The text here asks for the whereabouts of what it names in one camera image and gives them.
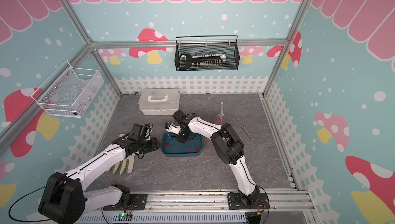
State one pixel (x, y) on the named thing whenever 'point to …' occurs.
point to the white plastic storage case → (155, 101)
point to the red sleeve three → (168, 144)
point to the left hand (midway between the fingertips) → (158, 147)
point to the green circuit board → (124, 217)
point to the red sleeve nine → (197, 149)
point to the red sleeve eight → (189, 148)
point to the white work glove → (126, 165)
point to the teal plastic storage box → (171, 147)
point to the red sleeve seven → (187, 143)
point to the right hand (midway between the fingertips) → (181, 137)
